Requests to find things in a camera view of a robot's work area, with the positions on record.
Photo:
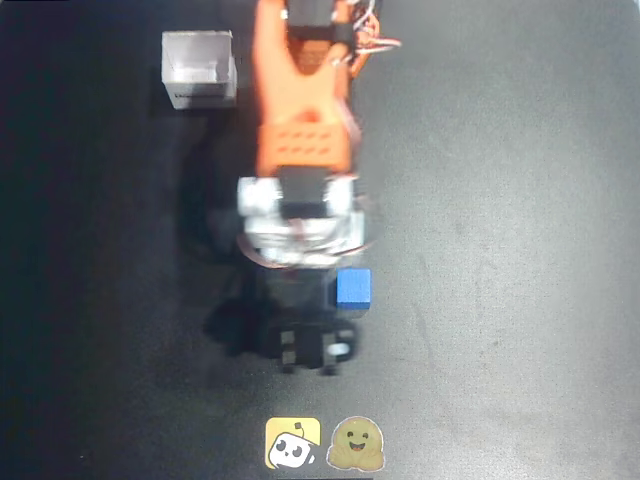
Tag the orange and white robot arm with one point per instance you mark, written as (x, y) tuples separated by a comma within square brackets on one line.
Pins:
[(300, 110)]

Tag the blue cube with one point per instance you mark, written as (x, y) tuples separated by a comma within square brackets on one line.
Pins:
[(354, 286)]

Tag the yellow robot face sticker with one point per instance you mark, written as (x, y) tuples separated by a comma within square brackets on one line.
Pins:
[(292, 442)]

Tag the hugging face emoji sticker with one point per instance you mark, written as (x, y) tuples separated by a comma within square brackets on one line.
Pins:
[(356, 444)]

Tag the white open cardboard box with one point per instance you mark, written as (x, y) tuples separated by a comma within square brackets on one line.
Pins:
[(200, 60)]

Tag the black webcam on mount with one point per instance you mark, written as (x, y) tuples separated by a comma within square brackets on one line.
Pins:
[(305, 345)]

